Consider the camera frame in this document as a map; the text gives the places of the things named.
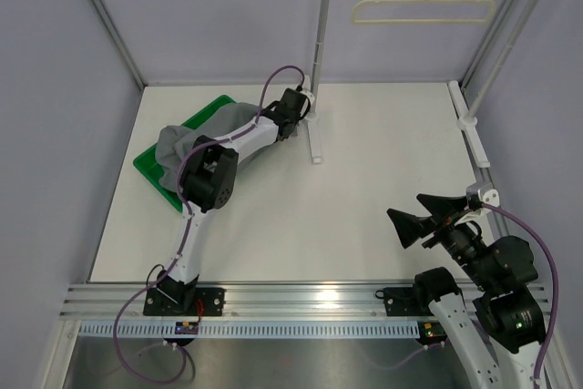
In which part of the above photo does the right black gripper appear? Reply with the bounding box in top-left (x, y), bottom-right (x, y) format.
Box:
top-left (387, 192), bottom-right (496, 290)

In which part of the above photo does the grey button-up shirt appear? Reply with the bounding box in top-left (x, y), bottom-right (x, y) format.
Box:
top-left (155, 102), bottom-right (259, 192)

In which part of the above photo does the cream hanger with metal hook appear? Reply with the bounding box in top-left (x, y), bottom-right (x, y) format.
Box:
top-left (351, 0), bottom-right (497, 26)

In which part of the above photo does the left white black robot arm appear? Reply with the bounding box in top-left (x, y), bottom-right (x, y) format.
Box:
top-left (143, 87), bottom-right (311, 316)

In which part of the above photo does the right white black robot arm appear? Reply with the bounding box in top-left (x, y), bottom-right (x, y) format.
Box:
top-left (376, 186), bottom-right (551, 388)

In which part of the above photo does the green plastic tray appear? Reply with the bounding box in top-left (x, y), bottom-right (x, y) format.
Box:
top-left (132, 95), bottom-right (235, 213)

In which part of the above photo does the metal clothes rack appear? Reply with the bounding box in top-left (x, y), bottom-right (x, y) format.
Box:
top-left (310, 0), bottom-right (539, 171)

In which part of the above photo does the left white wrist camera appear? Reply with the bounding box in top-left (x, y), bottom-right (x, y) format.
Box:
top-left (300, 87), bottom-right (315, 103)

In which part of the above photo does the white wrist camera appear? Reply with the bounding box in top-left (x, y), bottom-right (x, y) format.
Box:
top-left (300, 87), bottom-right (315, 103)
top-left (465, 182), bottom-right (500, 220)

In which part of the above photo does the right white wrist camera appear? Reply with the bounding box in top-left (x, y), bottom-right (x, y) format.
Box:
top-left (465, 182), bottom-right (500, 220)

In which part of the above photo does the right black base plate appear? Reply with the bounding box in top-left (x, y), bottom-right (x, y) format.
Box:
top-left (374, 285), bottom-right (433, 317)

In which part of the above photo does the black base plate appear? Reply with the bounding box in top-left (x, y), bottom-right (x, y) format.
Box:
top-left (142, 287), bottom-right (225, 317)
top-left (374, 285), bottom-right (433, 317)

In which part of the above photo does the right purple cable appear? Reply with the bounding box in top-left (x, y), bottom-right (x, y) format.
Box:
top-left (363, 204), bottom-right (560, 385)

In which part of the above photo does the purple cable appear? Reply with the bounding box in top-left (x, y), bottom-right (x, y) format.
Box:
top-left (363, 204), bottom-right (560, 385)
top-left (110, 65), bottom-right (307, 384)

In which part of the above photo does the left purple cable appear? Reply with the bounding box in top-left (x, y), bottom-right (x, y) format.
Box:
top-left (110, 65), bottom-right (307, 384)

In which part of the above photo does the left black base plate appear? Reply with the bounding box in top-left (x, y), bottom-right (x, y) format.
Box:
top-left (142, 287), bottom-right (225, 317)

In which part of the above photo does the aluminium frame post right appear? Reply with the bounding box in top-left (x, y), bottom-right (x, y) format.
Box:
top-left (458, 0), bottom-right (518, 93)

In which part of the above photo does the aluminium frame post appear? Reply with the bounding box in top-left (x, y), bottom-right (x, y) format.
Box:
top-left (88, 0), bottom-right (148, 92)
top-left (458, 0), bottom-right (518, 93)

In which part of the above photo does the aluminium frame post left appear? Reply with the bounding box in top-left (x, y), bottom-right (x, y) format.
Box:
top-left (88, 0), bottom-right (148, 92)

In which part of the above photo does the aluminium mounting rail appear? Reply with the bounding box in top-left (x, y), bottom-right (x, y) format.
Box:
top-left (58, 282), bottom-right (547, 320)

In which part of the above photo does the white slotted cable duct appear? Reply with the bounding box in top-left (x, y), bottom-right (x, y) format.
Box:
top-left (79, 319), bottom-right (420, 339)

